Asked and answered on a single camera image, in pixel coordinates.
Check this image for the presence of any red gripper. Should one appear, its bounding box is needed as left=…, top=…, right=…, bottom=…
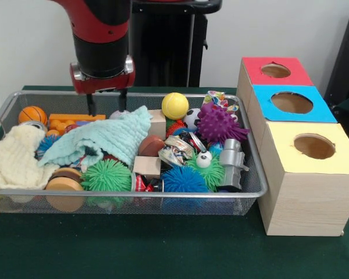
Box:
left=69, top=59, right=137, bottom=116

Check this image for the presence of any mint green knitted cloth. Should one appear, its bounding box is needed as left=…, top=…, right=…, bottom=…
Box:
left=37, top=105, right=153, bottom=170

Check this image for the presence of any cream knitted cloth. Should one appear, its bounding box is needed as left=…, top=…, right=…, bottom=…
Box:
left=0, top=124, right=60, bottom=189

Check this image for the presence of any silver toy robot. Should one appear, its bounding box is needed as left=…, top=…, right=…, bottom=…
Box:
left=219, top=138, right=250, bottom=192

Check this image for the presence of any silver mesh bin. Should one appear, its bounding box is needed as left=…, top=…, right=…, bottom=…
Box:
left=0, top=90, right=269, bottom=216

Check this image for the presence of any wooden three-hole box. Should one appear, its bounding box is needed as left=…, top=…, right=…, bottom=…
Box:
left=236, top=56, right=349, bottom=237

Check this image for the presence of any yellow ball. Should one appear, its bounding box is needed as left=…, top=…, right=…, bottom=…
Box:
left=161, top=92, right=190, bottom=120

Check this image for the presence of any green spiky toy with eyes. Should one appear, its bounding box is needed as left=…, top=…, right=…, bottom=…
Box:
left=80, top=159, right=134, bottom=192
left=187, top=150, right=225, bottom=192

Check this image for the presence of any plain wooden block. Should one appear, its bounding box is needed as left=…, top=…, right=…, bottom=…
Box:
left=133, top=156, right=162, bottom=178

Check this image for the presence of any small orange basketball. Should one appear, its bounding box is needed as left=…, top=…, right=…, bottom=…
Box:
left=18, top=106, right=48, bottom=124

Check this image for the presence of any small soccer ball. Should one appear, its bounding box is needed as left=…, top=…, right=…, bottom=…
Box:
left=182, top=108, right=201, bottom=131

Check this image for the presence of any tan wooden wheel toy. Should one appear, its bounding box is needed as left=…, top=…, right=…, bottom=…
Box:
left=45, top=167, right=85, bottom=213

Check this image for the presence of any blue spiky ball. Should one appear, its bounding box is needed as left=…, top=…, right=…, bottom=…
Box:
left=161, top=165, right=210, bottom=193

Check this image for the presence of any purple spiky ball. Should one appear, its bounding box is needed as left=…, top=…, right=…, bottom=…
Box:
left=197, top=101, right=250, bottom=143

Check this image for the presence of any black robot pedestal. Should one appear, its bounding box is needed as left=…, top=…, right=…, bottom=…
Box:
left=127, top=0, right=223, bottom=87

